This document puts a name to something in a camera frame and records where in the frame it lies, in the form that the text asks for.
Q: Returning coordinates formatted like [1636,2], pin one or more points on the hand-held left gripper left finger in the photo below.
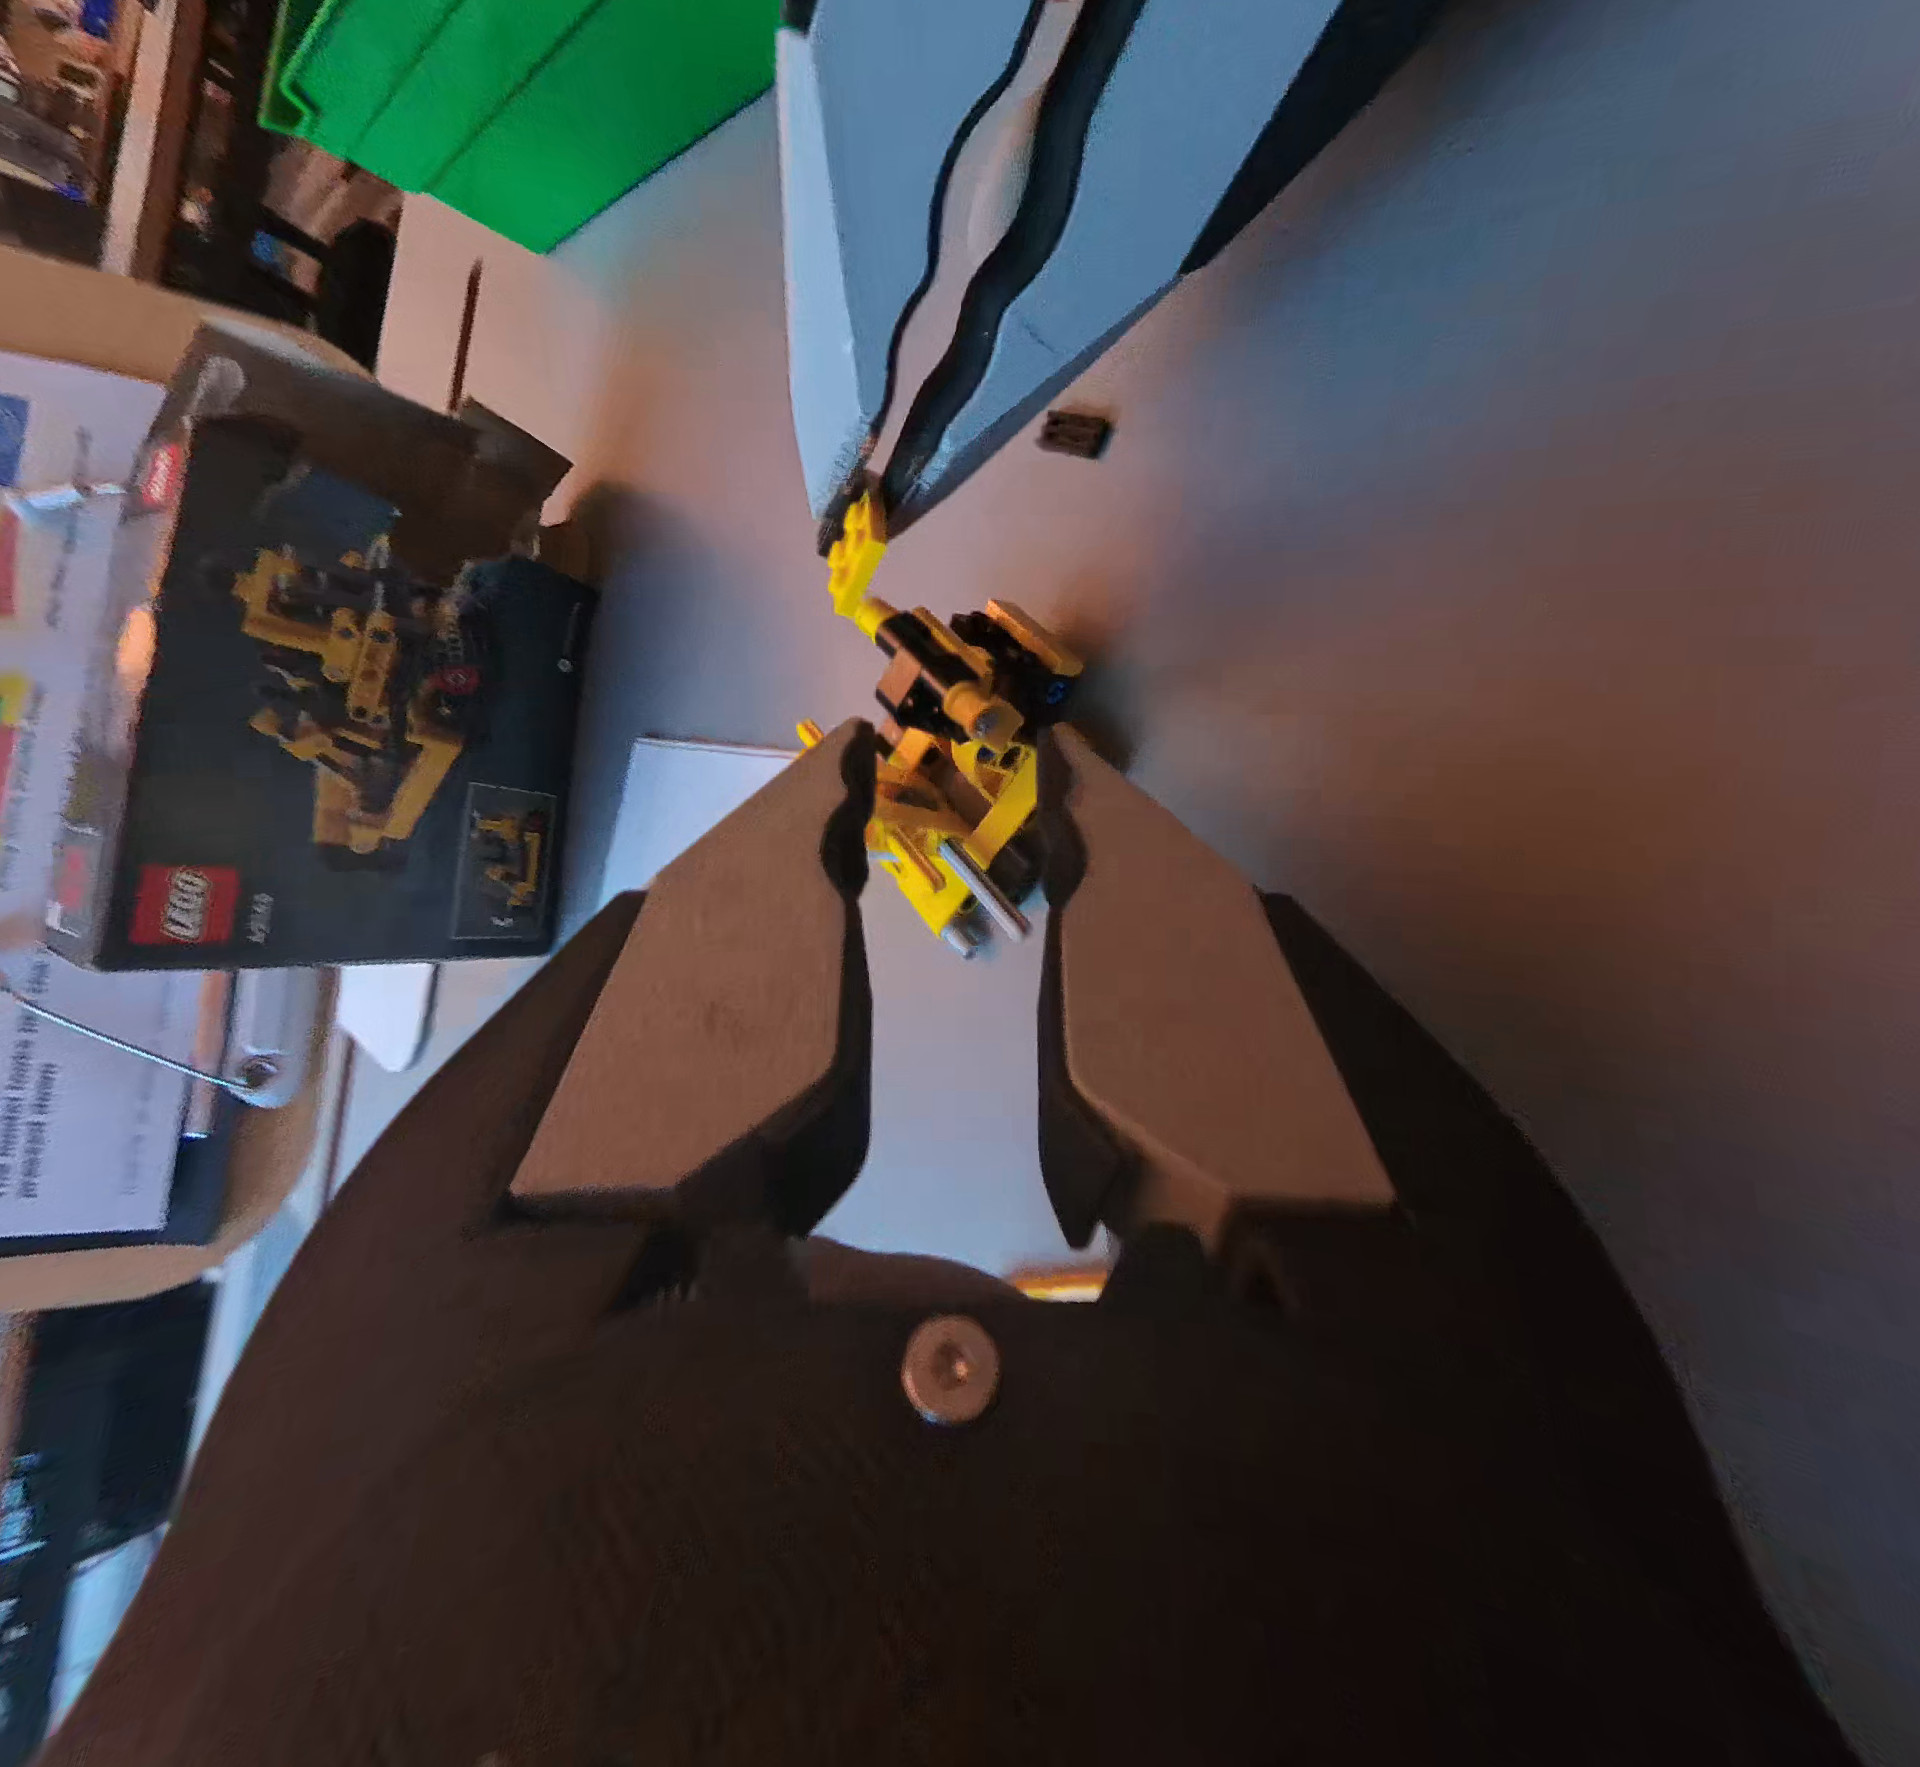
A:
[706,1032]

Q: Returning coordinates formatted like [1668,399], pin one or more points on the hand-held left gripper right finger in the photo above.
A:
[1216,1046]

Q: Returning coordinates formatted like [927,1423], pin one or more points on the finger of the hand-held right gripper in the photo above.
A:
[901,27]
[1200,72]

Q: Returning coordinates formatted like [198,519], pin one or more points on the yellow lego vehicle model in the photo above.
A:
[924,755]

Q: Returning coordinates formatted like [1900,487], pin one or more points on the black lego grille tile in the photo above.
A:
[1077,433]

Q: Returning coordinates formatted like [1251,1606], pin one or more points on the yellow lego beam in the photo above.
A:
[1057,1284]

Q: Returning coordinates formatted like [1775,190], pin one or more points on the dark lego set box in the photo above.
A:
[375,748]

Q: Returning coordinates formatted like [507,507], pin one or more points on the green plastic bin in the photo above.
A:
[570,42]

